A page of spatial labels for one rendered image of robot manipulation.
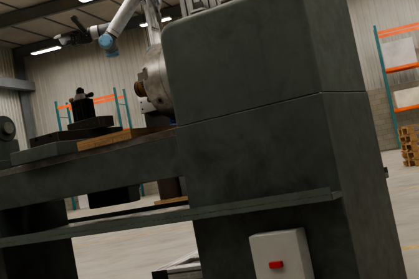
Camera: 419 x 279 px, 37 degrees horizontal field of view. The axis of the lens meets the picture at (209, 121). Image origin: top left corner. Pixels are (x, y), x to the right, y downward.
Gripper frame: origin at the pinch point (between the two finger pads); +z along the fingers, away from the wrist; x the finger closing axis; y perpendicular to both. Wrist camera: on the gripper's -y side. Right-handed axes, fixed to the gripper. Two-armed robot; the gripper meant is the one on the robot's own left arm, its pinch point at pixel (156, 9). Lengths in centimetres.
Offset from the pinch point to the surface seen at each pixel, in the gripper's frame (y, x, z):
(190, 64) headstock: 27.1, 9.7, 27.4
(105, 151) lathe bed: -1, -35, 51
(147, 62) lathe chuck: 7.5, -7.8, 20.7
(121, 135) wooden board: 5, -26, 46
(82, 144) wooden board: -6, -45, 46
